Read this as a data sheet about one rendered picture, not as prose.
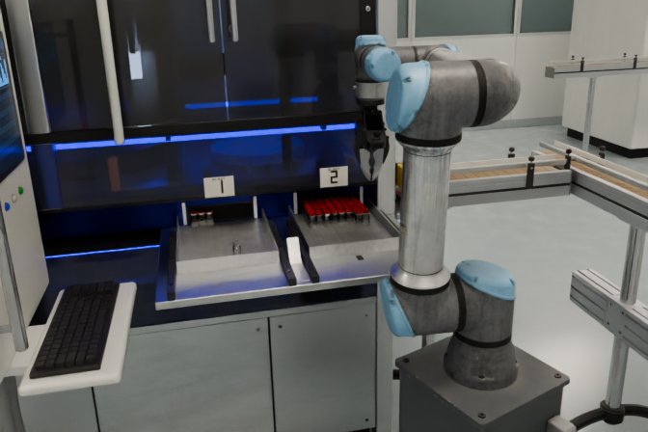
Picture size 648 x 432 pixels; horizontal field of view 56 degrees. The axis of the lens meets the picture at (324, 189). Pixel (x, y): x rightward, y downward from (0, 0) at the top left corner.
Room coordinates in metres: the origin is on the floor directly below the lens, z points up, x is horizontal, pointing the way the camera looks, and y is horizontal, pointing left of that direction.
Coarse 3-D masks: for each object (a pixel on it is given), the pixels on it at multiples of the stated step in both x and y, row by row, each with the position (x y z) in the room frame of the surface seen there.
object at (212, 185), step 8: (224, 176) 1.69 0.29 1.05; (232, 176) 1.69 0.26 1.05; (208, 184) 1.68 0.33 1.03; (216, 184) 1.68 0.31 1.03; (224, 184) 1.69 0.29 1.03; (232, 184) 1.69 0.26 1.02; (208, 192) 1.68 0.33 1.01; (216, 192) 1.68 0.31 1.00; (224, 192) 1.69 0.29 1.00; (232, 192) 1.69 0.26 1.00
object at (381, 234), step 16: (288, 208) 1.80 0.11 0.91; (368, 208) 1.84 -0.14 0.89; (304, 224) 1.73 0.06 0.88; (384, 224) 1.69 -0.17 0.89; (304, 240) 1.55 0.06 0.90; (320, 240) 1.60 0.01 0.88; (336, 240) 1.59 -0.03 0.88; (352, 240) 1.59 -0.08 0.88; (368, 240) 1.51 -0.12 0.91; (384, 240) 1.52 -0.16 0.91; (320, 256) 1.48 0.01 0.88
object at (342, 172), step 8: (328, 168) 1.75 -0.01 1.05; (336, 168) 1.76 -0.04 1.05; (344, 168) 1.76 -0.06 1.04; (320, 176) 1.75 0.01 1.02; (328, 176) 1.75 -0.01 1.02; (344, 176) 1.76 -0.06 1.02; (320, 184) 1.75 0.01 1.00; (328, 184) 1.75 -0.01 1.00; (336, 184) 1.76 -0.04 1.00; (344, 184) 1.76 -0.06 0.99
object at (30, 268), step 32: (0, 32) 1.47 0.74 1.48; (0, 64) 1.43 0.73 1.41; (0, 96) 1.38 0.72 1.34; (0, 128) 1.34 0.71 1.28; (0, 160) 1.30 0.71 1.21; (0, 192) 1.27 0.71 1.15; (32, 192) 1.51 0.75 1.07; (32, 224) 1.46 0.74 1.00; (32, 256) 1.41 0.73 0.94; (0, 288) 1.16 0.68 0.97; (32, 288) 1.37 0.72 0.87; (0, 320) 1.13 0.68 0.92; (0, 352) 1.09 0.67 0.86
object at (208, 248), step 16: (176, 224) 1.67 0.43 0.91; (224, 224) 1.75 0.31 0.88; (240, 224) 1.74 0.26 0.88; (256, 224) 1.74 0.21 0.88; (176, 240) 1.54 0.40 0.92; (192, 240) 1.62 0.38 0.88; (208, 240) 1.62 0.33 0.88; (224, 240) 1.62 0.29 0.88; (240, 240) 1.61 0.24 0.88; (256, 240) 1.61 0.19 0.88; (272, 240) 1.55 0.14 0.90; (176, 256) 1.43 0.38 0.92; (192, 256) 1.51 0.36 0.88; (208, 256) 1.50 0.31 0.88; (224, 256) 1.43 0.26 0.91; (240, 256) 1.44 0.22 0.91; (256, 256) 1.45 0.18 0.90; (272, 256) 1.46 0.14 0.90; (192, 272) 1.41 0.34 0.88
